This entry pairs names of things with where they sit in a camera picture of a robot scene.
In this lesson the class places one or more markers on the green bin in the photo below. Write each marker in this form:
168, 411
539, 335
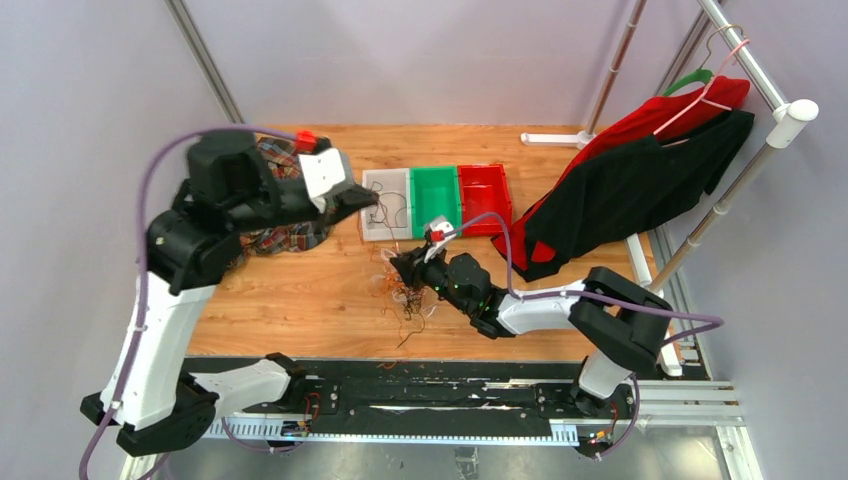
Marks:
434, 192

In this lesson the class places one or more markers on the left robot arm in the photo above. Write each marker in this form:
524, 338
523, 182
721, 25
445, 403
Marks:
184, 253

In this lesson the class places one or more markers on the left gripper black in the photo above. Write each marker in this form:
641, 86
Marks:
347, 201

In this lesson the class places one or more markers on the pink hanger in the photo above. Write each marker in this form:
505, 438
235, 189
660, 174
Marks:
705, 89

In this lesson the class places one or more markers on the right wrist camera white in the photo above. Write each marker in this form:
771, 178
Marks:
438, 233

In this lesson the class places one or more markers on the red garment on hanger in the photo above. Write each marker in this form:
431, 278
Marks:
724, 92

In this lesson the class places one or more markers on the black garment on hanger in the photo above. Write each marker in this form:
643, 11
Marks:
628, 190

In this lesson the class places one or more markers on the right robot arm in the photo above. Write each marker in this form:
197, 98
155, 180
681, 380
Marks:
624, 322

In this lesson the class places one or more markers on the white bin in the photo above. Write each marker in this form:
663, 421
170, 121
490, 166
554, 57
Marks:
390, 219

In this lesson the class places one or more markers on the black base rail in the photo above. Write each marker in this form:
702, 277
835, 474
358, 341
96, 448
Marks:
459, 399

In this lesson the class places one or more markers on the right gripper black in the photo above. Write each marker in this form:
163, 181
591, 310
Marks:
412, 266

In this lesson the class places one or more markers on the green hanger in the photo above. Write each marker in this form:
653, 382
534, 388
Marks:
700, 76

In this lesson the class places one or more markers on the red bin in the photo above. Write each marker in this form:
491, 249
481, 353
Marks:
483, 189

